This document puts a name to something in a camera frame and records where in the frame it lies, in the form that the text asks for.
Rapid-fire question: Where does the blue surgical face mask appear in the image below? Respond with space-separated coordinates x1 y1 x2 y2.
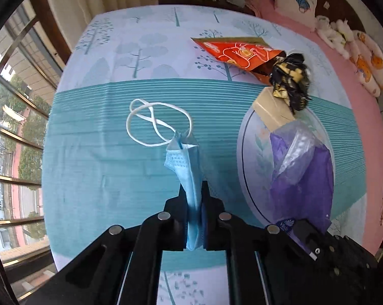
126 98 203 251

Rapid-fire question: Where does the purple plastic bag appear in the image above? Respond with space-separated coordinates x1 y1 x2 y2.
268 120 335 251

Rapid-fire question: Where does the red orange snack bag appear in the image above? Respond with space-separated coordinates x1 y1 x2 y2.
191 37 286 85

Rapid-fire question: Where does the beige small box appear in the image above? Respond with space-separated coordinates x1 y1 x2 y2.
252 87 296 132

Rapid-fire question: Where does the black gold crumpled wrapper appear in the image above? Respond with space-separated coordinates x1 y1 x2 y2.
269 52 311 114

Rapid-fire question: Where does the tree-print blue tablecloth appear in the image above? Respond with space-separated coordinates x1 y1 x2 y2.
42 5 366 269

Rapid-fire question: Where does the pink bed sheet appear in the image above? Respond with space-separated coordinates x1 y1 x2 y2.
248 0 383 253

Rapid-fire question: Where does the bear print rolled quilt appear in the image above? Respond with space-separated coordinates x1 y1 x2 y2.
347 30 383 98

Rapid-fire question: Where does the white plush toy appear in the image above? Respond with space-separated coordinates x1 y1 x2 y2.
315 15 354 60

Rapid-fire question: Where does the metal window grille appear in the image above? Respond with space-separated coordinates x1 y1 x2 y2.
0 0 65 303

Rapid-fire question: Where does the pink embroidered cushion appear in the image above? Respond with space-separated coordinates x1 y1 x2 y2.
274 0 317 32

